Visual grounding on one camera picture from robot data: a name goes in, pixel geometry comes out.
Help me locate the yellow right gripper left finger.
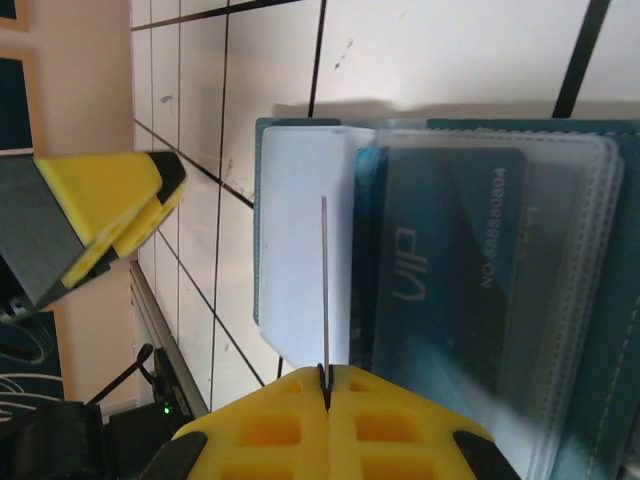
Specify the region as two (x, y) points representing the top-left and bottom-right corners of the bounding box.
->
(144, 366), (330, 480)

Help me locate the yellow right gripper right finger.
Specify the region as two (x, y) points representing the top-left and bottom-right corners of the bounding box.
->
(327, 365), (521, 480)

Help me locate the blue credit card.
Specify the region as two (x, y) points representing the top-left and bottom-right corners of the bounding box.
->
(319, 195), (332, 396)
(351, 146), (530, 401)

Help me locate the teal card holder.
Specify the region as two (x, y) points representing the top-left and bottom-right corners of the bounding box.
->
(251, 116), (640, 480)

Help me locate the aluminium table rail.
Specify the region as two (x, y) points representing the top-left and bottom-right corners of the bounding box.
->
(128, 259), (211, 416)

